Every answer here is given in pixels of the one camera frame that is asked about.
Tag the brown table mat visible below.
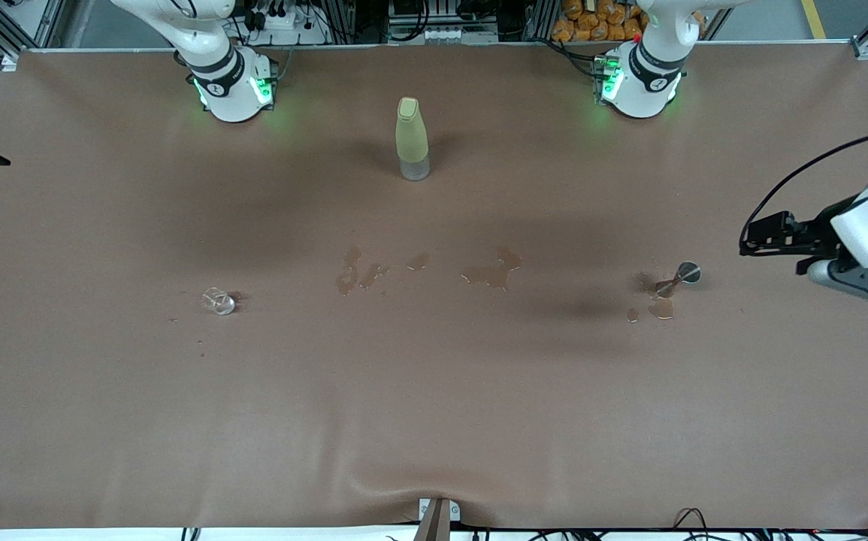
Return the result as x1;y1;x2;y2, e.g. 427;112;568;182
0;41;868;530

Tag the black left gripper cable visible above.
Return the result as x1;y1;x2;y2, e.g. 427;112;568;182
739;126;868;256

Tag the small clear glass beaker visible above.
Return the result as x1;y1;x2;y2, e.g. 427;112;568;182
202;286;237;316

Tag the clear stemmed glass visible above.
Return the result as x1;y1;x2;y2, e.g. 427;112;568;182
655;261;702;299

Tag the yellow-green capped bottle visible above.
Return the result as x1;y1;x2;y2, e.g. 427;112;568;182
395;96;431;182

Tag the pile of orange packets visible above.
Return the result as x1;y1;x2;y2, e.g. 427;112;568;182
552;0;707;43

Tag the long brown liquid puddle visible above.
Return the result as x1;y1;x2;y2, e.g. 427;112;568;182
334;246;391;297

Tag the white power strip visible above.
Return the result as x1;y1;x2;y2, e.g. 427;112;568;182
250;6;301;32

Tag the wide brown liquid puddle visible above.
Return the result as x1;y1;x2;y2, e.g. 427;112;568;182
460;246;524;292

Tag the metal table edge bracket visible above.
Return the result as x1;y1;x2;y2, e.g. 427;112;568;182
418;497;461;541

